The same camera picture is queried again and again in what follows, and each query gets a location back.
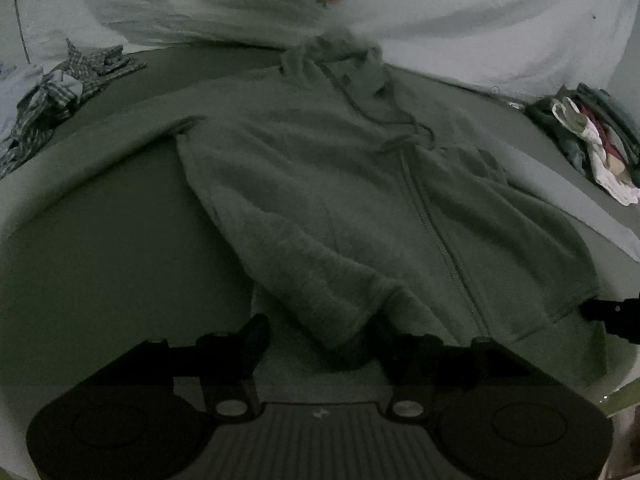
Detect folded tan garment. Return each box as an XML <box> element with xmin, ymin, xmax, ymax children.
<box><xmin>605</xmin><ymin>152</ymin><xmax>630</xmax><ymax>181</ymax></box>

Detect folded white garment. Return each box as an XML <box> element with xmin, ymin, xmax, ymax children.
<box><xmin>585</xmin><ymin>119</ymin><xmax>639</xmax><ymax>206</ymax></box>

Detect light blue garment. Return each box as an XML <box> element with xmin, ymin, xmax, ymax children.
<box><xmin>0</xmin><ymin>63</ymin><xmax>43</xmax><ymax>140</ymax></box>

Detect carrot print backdrop sheet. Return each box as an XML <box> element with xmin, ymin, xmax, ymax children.
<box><xmin>1</xmin><ymin>0</ymin><xmax>639</xmax><ymax>100</ymax></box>

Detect folded dark teal jeans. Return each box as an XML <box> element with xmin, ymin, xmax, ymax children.
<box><xmin>576</xmin><ymin>82</ymin><xmax>639</xmax><ymax>165</ymax></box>

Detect plaid checked shirt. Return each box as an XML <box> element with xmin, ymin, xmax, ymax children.
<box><xmin>1</xmin><ymin>41</ymin><xmax>145</xmax><ymax>178</ymax></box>

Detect folded red garment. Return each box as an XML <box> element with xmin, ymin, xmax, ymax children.
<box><xmin>579</xmin><ymin>104</ymin><xmax>626</xmax><ymax>162</ymax></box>

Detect grey zip hoodie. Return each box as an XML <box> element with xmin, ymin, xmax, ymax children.
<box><xmin>0</xmin><ymin>27</ymin><xmax>640</xmax><ymax>406</ymax></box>

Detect white rolled garment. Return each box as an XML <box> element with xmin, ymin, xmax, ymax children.
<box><xmin>551</xmin><ymin>96</ymin><xmax>602</xmax><ymax>146</ymax></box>

